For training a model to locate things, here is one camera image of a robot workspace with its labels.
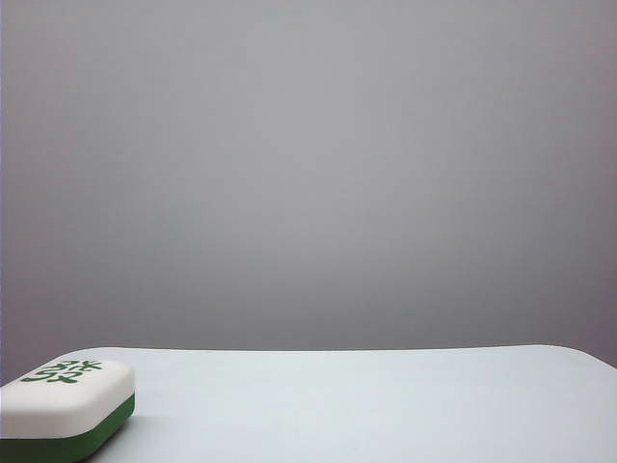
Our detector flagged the white green foam mahjong tile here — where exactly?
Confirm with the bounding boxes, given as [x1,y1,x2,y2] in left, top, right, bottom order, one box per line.
[0,358,136,463]

